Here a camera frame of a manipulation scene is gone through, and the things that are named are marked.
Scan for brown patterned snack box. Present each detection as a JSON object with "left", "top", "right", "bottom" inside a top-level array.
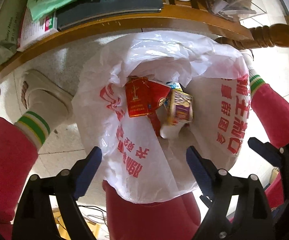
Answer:
[{"left": 160, "top": 89, "right": 193, "bottom": 139}]

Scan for red cigarette pack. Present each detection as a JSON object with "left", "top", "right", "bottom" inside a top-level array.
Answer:
[{"left": 125, "top": 77, "right": 150, "bottom": 118}]

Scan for crushed red paper cup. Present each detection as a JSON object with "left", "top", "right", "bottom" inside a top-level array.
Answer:
[{"left": 147, "top": 80, "right": 171, "bottom": 137}]

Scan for blue white medicine box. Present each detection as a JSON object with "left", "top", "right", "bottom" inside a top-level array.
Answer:
[{"left": 166, "top": 81, "right": 183, "bottom": 92}]

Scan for white red plastic trash bag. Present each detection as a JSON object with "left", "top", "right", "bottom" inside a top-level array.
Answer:
[{"left": 72, "top": 31, "right": 251, "bottom": 204}]

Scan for person's right leg red trousers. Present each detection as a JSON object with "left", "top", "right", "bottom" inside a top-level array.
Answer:
[{"left": 249, "top": 70, "right": 289, "bottom": 148}]

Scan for beige right slipper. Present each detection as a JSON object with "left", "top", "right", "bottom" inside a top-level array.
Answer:
[{"left": 240, "top": 49, "right": 254, "bottom": 70}]

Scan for beige slipper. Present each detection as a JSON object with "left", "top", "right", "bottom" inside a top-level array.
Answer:
[
  {"left": 240, "top": 49, "right": 254, "bottom": 70},
  {"left": 21, "top": 69, "right": 75, "bottom": 130}
]

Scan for beige left slipper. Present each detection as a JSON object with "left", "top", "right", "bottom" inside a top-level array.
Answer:
[{"left": 21, "top": 69, "right": 75, "bottom": 130}]

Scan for red white leaflet booklet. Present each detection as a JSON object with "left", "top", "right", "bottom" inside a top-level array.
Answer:
[{"left": 17, "top": 8, "right": 58, "bottom": 52}]

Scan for dark notebook on shelf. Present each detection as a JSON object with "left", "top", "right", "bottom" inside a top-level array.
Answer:
[{"left": 56, "top": 0, "right": 163, "bottom": 31}]

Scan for white table with wooden frame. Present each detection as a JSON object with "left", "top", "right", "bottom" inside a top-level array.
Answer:
[{"left": 0, "top": 0, "right": 289, "bottom": 84}]

